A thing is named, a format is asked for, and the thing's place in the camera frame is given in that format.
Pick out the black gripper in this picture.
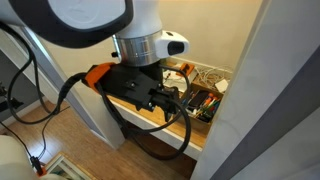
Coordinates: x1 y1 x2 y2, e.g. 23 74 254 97
99 63 178 121

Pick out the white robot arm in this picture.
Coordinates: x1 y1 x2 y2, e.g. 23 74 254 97
0 0 189 115

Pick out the cardboard box of tools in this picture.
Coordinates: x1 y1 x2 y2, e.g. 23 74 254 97
182 83 223 124

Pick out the white power adapter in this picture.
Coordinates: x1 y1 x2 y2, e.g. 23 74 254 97
215 79 228 93

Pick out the white framed floor object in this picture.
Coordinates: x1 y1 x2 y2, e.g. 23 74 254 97
45 152 97 180

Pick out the orange black cable connector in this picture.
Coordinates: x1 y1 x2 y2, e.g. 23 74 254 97
84 62 115 93

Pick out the wooden desk with white frame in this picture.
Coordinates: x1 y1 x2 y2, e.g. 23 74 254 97
110 96 211 160

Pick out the white cables bundle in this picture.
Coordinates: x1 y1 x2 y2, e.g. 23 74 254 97
192 65 234 92

